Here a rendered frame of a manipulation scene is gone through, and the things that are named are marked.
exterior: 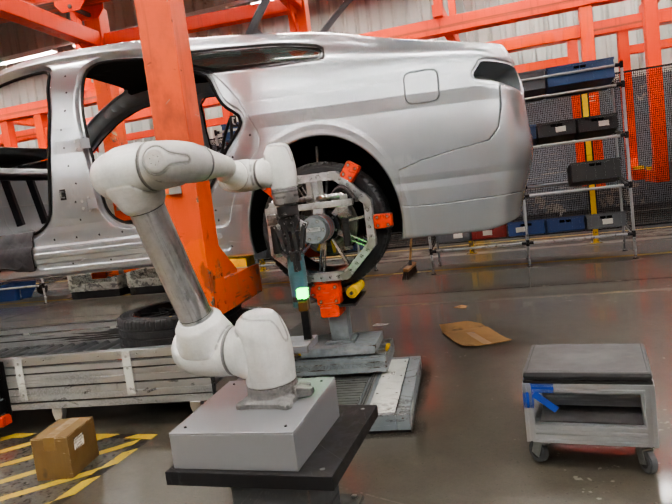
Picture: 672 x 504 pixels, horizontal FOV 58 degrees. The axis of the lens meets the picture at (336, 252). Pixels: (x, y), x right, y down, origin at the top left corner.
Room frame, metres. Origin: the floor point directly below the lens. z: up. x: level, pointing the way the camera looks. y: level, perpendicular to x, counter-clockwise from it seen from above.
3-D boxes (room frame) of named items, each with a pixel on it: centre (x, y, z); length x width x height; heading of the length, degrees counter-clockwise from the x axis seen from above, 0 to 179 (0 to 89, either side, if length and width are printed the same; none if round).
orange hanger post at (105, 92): (5.82, 1.96, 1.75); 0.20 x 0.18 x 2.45; 168
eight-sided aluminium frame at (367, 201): (3.02, 0.06, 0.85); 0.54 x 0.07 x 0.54; 78
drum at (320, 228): (2.95, 0.07, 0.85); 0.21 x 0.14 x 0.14; 168
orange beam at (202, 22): (5.64, 1.01, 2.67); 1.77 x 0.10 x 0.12; 78
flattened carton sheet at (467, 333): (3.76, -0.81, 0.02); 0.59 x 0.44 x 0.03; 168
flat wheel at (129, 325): (3.26, 0.89, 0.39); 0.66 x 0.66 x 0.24
